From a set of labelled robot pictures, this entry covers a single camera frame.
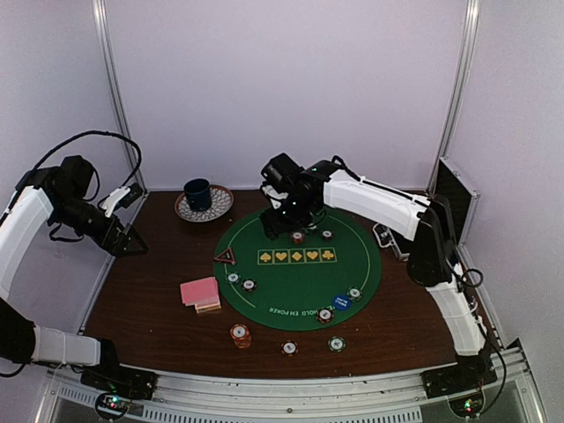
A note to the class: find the aluminium front rail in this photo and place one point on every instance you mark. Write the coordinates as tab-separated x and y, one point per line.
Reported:
392	397

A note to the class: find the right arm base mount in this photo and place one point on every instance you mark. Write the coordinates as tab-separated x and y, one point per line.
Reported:
458	388

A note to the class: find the aluminium poker chip case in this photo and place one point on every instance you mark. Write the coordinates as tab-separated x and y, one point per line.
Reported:
463	199

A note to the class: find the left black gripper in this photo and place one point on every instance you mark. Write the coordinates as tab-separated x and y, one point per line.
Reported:
115	247

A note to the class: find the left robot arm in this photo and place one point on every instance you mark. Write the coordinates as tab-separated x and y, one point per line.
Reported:
55	196

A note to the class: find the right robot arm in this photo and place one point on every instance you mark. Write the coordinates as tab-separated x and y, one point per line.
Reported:
297	194

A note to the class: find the dark blue mug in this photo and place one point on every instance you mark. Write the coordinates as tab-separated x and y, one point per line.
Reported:
197	193

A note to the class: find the floral patterned saucer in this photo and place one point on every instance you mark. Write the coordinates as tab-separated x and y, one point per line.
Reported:
222	200

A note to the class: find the red tan chip stack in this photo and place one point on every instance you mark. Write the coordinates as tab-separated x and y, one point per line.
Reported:
241	336

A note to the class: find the green 20 chip stack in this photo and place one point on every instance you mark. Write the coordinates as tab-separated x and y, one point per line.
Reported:
336	344

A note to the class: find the red tan 5 chip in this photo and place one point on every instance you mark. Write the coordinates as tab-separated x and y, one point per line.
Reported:
297	237

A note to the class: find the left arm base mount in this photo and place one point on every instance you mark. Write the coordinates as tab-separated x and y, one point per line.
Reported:
118	392

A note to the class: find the right aluminium frame post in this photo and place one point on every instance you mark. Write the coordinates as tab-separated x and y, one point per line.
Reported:
466	52

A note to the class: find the red-backed playing card deck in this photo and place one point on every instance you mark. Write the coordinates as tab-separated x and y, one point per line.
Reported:
201	294

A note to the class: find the round green poker mat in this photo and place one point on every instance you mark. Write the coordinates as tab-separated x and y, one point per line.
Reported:
295	281

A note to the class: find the blue small blind button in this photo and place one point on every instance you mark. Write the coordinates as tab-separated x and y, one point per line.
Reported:
341	302

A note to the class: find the left aluminium frame post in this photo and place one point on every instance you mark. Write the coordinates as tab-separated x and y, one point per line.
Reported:
102	28

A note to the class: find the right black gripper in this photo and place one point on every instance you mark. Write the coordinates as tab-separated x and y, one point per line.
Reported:
274	227

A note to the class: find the red triangular dealer button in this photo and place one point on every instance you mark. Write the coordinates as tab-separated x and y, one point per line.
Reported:
227	256

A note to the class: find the aluminium frame post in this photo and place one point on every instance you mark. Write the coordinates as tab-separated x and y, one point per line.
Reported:
102	28
466	52

